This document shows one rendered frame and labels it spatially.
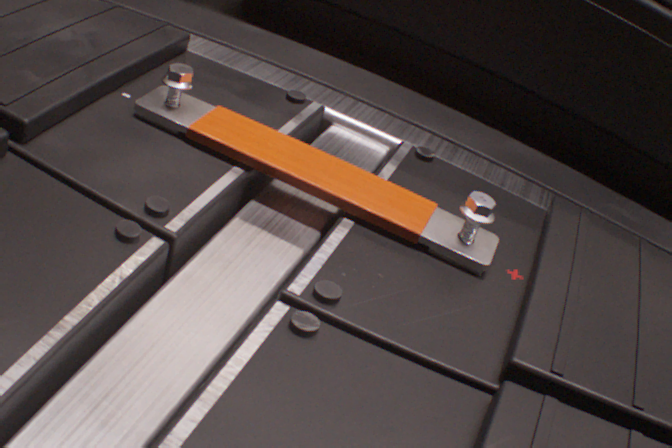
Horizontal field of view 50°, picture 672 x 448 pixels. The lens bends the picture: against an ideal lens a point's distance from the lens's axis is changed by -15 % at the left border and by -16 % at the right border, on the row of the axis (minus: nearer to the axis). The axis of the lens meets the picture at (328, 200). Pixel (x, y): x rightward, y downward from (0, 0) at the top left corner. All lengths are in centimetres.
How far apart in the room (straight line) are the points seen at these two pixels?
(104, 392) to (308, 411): 6
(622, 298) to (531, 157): 14
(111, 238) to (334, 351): 8
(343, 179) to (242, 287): 7
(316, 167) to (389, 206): 3
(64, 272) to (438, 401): 12
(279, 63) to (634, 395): 26
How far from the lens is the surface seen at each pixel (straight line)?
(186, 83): 33
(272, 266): 28
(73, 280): 24
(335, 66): 44
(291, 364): 23
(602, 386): 26
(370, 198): 31
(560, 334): 27
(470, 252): 30
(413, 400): 24
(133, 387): 22
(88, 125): 32
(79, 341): 23
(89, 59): 35
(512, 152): 43
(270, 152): 31
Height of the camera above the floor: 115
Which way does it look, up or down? 29 degrees down
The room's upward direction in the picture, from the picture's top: 19 degrees clockwise
